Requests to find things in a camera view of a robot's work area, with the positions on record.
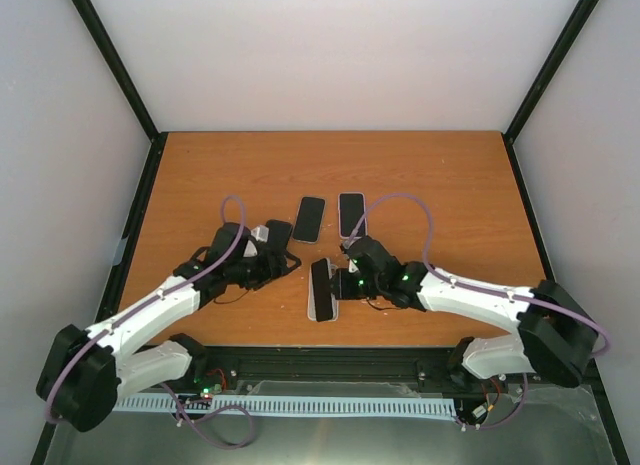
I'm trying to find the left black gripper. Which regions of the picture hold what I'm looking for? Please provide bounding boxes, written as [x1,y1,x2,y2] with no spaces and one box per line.
[227,246,301,291]

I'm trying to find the clear magsafe phone case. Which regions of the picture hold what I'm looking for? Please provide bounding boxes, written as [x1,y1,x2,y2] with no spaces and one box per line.
[290,195,328,245]

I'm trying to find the light blue phone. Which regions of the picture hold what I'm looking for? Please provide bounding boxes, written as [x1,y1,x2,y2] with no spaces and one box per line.
[310,258,334,322]

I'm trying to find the lilac phone case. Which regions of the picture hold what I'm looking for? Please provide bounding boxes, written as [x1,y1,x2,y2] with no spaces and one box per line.
[337,191,370,241]

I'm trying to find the black screen phone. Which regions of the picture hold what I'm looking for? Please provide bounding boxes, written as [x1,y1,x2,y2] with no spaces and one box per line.
[339,193,367,236]

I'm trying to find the black phone case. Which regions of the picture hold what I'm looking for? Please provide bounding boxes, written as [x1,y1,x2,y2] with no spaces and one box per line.
[266,219,293,259]

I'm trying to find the cream white phone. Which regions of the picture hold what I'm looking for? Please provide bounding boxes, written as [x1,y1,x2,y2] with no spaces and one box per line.
[307,282,339,322]

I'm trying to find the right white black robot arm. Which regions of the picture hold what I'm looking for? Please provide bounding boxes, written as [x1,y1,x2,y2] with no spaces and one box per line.
[329,236,599,388]

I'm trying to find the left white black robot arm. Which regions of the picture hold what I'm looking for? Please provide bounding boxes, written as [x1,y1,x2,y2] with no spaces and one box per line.
[36,219,301,432]

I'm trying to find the left green controller board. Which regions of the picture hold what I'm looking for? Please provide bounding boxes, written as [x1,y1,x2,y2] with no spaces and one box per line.
[196,373,227,399]

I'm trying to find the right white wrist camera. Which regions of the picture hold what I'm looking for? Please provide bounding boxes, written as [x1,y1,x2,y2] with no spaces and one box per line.
[340,241,359,274]

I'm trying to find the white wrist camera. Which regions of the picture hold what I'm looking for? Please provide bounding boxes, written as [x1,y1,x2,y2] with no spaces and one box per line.
[340,241,359,274]
[243,225,269,258]

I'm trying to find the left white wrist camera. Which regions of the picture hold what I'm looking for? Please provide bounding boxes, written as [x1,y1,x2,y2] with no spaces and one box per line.
[243,225,269,258]

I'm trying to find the black aluminium frame rail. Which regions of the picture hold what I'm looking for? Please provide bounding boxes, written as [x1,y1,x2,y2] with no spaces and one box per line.
[64,345,599,392]

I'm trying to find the light blue cable duct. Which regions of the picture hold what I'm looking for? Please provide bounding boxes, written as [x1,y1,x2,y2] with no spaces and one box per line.
[112,390,459,420]

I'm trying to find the right wired connector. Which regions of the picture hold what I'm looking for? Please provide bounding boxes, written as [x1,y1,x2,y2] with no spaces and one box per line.
[472,378,502,424]

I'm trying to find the left black side rail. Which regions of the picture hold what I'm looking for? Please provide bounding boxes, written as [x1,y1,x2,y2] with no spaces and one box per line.
[95,132,169,322]

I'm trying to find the black side rail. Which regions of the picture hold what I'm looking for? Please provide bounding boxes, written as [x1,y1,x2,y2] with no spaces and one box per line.
[95,132,169,322]
[503,132,579,359]

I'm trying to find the right black side rail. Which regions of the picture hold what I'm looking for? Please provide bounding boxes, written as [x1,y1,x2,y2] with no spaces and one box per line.
[503,132,579,359]

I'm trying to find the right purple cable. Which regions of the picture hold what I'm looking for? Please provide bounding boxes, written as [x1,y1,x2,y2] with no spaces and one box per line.
[349,192,612,432]

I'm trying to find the left black frame post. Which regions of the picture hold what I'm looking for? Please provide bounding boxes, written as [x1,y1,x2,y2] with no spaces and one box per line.
[71,0,160,143]

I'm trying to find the black frame post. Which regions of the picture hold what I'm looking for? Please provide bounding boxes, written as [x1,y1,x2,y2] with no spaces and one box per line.
[503,0,600,147]
[71,0,160,143]

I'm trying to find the right black frame post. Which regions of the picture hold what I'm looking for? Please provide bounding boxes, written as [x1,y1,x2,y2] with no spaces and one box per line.
[503,0,600,147]

